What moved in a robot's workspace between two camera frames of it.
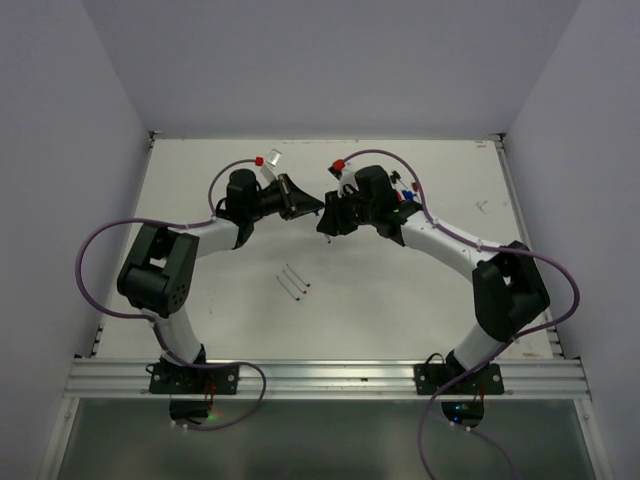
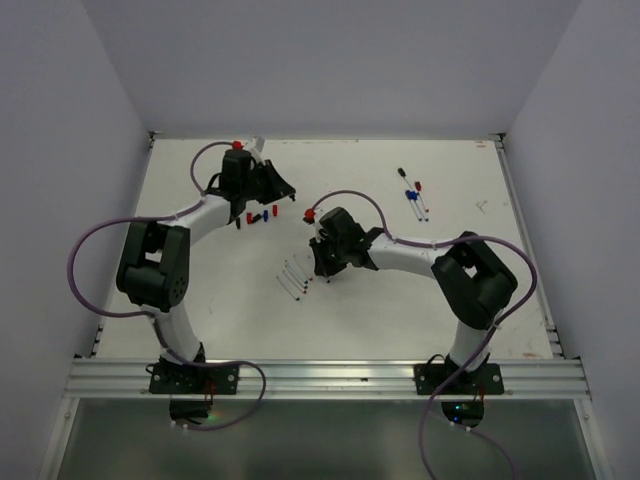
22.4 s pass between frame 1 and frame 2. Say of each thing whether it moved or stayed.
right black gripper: moved
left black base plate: stayed
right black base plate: stayed
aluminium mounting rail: stayed
